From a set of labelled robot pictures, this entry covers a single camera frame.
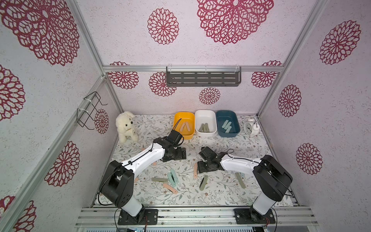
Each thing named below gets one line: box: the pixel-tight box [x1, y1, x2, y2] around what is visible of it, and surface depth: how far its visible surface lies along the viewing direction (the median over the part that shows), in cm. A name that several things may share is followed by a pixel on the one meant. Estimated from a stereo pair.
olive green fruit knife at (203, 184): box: [199, 174, 209, 191], surface depth 87 cm
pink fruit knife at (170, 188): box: [162, 183, 179, 195], surface depth 85 cm
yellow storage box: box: [173, 111, 196, 140], surface depth 115 cm
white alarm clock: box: [243, 116, 260, 138], surface depth 104 cm
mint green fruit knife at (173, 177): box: [167, 168, 180, 188], surface depth 89 cm
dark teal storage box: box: [215, 110, 241, 138], surface depth 115 cm
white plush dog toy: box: [115, 111, 140, 144], surface depth 95 cm
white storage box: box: [195, 109, 218, 137], surface depth 115 cm
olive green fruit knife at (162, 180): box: [151, 177, 169, 183], surface depth 89 cm
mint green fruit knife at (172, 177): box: [167, 168, 178, 188], surface depth 89 cm
